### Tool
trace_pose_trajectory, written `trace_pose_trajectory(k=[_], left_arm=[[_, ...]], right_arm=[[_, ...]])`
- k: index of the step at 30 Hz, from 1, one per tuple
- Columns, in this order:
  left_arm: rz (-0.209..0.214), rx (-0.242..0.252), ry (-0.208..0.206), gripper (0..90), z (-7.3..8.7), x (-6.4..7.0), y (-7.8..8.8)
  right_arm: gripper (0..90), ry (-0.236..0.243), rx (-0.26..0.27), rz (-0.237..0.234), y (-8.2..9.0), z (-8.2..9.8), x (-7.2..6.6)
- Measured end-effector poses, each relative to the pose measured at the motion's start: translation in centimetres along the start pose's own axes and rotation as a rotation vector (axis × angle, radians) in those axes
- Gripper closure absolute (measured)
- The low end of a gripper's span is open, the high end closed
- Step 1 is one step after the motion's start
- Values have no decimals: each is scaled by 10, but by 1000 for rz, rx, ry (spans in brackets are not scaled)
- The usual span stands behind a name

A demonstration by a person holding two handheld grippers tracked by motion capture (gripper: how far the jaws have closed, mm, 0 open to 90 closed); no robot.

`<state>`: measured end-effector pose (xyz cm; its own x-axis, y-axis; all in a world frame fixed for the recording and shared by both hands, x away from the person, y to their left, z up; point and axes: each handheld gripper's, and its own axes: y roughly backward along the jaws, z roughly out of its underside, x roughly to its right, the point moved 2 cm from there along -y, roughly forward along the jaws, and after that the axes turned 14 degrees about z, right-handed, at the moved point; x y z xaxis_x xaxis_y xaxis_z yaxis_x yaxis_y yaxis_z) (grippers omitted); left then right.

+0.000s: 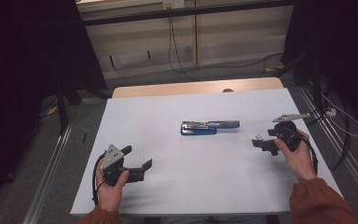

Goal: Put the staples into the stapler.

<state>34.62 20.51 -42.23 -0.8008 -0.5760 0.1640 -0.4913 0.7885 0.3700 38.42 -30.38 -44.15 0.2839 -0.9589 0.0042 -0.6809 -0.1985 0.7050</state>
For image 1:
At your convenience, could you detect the black hanging cable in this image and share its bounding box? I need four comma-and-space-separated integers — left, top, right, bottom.
167, 7, 200, 82
170, 7, 285, 78

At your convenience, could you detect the person's right hand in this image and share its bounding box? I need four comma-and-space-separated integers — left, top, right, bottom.
273, 129, 318, 182

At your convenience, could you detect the person's left hand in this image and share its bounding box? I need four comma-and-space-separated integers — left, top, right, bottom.
94, 158, 131, 213

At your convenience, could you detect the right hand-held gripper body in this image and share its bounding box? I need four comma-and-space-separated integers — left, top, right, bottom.
267, 112, 311, 153

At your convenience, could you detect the black floor cable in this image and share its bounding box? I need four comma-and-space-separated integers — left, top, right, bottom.
331, 92, 351, 171

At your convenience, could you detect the white table cover sheet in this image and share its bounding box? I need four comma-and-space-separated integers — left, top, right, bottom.
70, 88, 344, 217

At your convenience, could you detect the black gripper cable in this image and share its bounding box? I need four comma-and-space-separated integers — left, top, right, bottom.
287, 129, 320, 175
90, 153, 107, 206

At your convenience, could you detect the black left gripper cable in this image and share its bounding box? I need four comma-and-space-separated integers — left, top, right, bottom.
90, 153, 107, 206

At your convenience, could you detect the blue stapler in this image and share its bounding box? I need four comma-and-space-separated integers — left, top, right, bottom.
180, 119, 241, 136

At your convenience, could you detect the black curtain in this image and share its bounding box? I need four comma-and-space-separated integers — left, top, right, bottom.
0, 0, 107, 216
281, 0, 358, 132

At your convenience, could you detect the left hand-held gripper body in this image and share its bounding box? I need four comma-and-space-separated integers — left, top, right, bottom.
99, 143, 146, 188

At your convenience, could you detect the black metal stand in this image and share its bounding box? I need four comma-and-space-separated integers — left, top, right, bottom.
55, 79, 113, 135
273, 49, 324, 107

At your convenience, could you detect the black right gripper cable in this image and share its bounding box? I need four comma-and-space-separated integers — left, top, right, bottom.
287, 129, 320, 175

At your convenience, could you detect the aluminium floor rail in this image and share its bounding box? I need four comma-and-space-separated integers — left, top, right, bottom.
297, 85, 358, 213
22, 98, 86, 224

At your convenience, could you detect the wooden table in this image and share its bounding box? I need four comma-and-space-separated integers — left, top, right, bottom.
111, 77, 284, 99

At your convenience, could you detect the white wall socket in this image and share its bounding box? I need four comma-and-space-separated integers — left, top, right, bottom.
162, 0, 186, 9

